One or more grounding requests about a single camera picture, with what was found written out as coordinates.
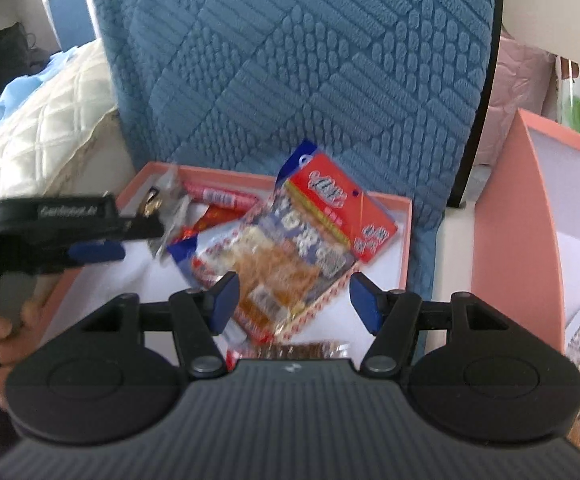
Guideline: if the pink quilted bundle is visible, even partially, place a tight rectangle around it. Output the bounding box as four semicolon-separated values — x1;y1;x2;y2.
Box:
474;29;554;166

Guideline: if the small dark candy packet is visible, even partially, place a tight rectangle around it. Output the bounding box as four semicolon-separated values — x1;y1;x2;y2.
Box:
138;168;192;260

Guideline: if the blue quilted chair cover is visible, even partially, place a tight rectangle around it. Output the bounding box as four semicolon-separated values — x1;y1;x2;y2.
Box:
94;0;502;297

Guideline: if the spicy strips clear packet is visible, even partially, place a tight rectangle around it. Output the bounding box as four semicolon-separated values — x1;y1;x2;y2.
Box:
226;341;349;370

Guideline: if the deep pink storage box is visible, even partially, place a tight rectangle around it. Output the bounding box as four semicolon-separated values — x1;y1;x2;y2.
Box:
472;110;580;354

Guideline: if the red blue dried fish bag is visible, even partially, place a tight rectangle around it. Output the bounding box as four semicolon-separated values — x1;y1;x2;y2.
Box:
168;140;398;342

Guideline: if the light blue cloth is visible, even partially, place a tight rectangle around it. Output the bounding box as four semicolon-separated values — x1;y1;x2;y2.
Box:
0;47;78;124

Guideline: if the shallow pink box lid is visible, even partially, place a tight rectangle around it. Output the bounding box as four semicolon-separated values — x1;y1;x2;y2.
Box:
42;152;412;363

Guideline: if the cream quilted bedding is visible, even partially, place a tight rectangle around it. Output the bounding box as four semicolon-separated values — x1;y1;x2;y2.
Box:
0;39;136;199

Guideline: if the person's left hand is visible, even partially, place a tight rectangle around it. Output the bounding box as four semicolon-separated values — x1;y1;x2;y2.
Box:
0;274;62;412

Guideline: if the red sausage stick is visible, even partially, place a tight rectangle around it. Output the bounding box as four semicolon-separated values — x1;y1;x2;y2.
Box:
183;182;261;212

